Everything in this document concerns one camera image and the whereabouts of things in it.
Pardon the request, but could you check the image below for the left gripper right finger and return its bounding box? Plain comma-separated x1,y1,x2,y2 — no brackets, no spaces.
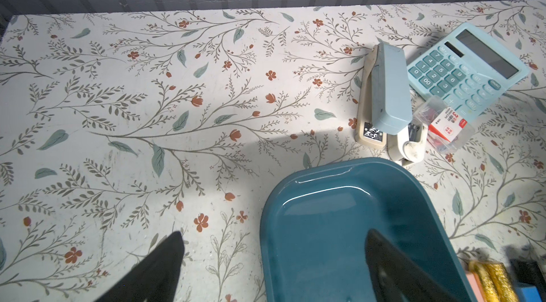
365,229,456,301

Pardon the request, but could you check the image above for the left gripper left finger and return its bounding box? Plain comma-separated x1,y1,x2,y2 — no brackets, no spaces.
98,231,185,301

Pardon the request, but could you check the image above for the teal plastic storage box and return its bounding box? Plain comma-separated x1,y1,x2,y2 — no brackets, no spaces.
260,158,474,301

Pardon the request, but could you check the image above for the gold lipstick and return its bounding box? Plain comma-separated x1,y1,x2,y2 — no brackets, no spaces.
469,261,501,302
484,262,519,302

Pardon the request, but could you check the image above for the clear staples box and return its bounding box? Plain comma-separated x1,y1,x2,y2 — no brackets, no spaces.
413,96,476,155

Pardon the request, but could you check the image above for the light blue calculator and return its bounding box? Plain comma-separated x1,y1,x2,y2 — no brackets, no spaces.
408,23,530,122

